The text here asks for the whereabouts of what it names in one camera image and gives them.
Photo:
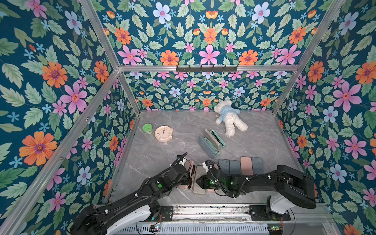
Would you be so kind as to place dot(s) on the cream round alarm clock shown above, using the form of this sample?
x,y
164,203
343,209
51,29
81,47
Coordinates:
x,y
163,134

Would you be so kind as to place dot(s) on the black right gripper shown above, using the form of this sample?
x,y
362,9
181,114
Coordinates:
x,y
208,175

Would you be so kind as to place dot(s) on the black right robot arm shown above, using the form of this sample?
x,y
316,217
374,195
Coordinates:
x,y
294,188

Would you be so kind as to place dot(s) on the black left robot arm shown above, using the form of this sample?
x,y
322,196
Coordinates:
x,y
135,207

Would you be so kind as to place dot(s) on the pink case with brown sunglasses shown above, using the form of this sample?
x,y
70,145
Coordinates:
x,y
188,183

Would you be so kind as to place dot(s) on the grey case with yellow glasses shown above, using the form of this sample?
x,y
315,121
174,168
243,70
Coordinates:
x,y
235,167

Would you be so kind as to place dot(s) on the black hook rail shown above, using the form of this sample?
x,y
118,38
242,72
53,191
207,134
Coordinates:
x,y
209,68

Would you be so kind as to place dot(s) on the pink case with purple glasses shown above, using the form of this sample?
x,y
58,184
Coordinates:
x,y
246,166

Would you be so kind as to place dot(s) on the green lidded round container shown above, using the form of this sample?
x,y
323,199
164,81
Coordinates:
x,y
147,128

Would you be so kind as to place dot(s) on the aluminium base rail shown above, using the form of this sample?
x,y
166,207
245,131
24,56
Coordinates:
x,y
239,213

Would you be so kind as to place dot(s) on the mint case with black glasses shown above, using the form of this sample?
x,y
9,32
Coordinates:
x,y
214,139

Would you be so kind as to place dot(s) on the white teddy bear blue shirt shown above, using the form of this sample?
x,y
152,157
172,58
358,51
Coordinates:
x,y
230,117

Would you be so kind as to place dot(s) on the grey case with red glasses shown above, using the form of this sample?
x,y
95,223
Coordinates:
x,y
257,164

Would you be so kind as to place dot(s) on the grey case with black sunglasses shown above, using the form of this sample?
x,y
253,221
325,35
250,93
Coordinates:
x,y
199,180

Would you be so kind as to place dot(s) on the grey case with olive glasses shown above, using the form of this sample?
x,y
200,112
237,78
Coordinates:
x,y
208,147

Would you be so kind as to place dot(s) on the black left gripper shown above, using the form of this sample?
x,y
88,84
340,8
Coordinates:
x,y
186,176

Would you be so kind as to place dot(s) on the mint case with white glasses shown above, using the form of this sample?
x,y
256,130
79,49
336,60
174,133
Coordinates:
x,y
224,164

